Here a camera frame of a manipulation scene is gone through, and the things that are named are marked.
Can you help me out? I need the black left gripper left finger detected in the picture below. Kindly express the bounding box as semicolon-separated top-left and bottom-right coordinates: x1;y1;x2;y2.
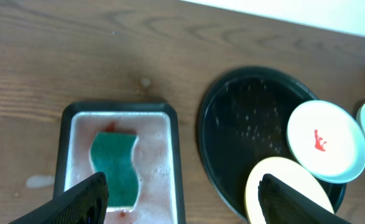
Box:
10;172;109;224

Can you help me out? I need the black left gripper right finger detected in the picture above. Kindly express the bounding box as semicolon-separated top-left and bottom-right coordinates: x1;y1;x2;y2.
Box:
258;174;350;224

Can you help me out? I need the yellow plate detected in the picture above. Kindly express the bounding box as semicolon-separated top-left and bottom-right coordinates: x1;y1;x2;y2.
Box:
244;157;334;224

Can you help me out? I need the green and yellow sponge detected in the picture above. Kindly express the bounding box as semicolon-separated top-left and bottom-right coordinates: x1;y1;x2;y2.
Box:
90;132;139;211

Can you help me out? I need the black rectangular soapy tray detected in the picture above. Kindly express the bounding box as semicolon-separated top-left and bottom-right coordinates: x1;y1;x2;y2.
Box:
53;101;185;223

